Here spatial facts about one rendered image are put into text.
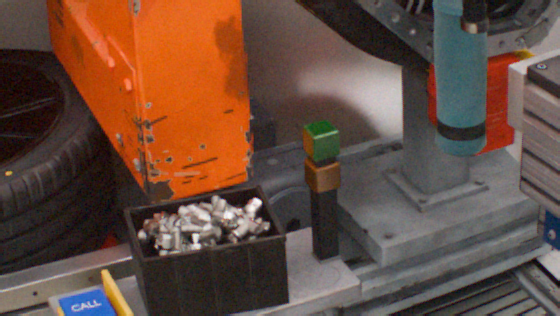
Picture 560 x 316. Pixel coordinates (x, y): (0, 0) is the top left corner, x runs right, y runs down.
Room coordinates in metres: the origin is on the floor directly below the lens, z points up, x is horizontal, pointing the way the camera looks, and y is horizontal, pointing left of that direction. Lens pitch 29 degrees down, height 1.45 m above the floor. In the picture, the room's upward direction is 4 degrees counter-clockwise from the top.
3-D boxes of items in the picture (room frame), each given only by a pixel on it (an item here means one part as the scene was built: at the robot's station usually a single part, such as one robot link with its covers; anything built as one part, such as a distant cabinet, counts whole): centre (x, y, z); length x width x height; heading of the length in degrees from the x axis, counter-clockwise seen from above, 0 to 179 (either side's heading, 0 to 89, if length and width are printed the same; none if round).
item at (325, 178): (1.46, -0.05, 0.59); 0.04 x 0.04 x 0.04; 22
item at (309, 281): (1.38, 0.13, 0.44); 0.43 x 0.17 x 0.03; 112
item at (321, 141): (1.46, -0.05, 0.64); 0.04 x 0.04 x 0.04; 22
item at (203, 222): (1.39, 0.11, 0.51); 0.20 x 0.14 x 0.13; 103
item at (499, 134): (1.89, -0.35, 0.48); 0.16 x 0.12 x 0.17; 22
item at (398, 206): (2.01, -0.29, 0.32); 0.40 x 0.30 x 0.28; 112
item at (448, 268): (1.99, -0.25, 0.13); 0.50 x 0.36 x 0.10; 112
